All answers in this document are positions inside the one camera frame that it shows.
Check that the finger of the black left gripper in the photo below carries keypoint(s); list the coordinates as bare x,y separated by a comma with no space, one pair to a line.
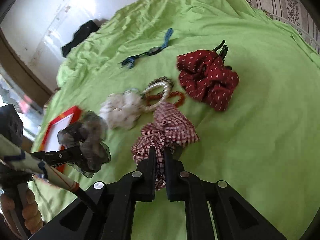
57,158

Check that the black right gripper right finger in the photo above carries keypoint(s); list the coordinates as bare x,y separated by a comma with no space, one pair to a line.
183,186

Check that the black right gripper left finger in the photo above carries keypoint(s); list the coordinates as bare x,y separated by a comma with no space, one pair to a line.
136,186

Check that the grey sheer scrunchie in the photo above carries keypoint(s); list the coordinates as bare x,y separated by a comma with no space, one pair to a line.
88,133

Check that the red white checkered scrunchie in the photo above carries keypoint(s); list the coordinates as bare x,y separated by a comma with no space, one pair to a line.
170,128

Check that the red polka dot scrunchie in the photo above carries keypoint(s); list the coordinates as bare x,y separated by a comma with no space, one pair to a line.
205,79

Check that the black hair claw clip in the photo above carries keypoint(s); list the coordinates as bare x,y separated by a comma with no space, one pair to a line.
219,53

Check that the left hand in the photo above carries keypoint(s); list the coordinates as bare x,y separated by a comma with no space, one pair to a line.
32,216

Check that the red shallow box tray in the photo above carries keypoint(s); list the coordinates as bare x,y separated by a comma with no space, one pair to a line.
62,121

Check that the stained glass window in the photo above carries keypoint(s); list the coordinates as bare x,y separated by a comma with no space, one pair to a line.
29,112

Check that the green bed sheet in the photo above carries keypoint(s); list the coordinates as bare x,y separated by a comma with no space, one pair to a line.
265,144

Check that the black garment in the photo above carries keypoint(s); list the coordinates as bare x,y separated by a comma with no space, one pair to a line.
79,36

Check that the striped floral mattress cover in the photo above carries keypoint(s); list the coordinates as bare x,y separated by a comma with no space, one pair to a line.
291,12

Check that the blue striped strap wristwatch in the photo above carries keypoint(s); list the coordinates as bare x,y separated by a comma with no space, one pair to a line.
130,61

